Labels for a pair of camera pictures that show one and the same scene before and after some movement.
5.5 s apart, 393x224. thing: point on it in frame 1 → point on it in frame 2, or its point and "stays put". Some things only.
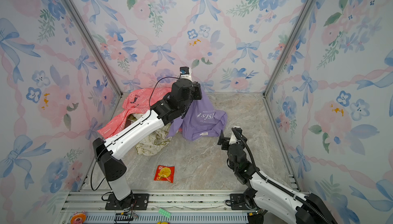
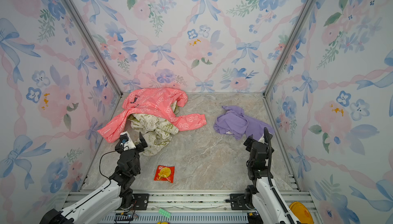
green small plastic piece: (166, 213) stays put
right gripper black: (223, 140) → (253, 141)
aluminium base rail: (159, 207) stays put
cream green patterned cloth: (154, 143) stays put
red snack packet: (165, 173) stays put
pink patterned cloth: (135, 102) stays put
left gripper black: (195, 90) → (140, 148)
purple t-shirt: (200, 119) → (234, 121)
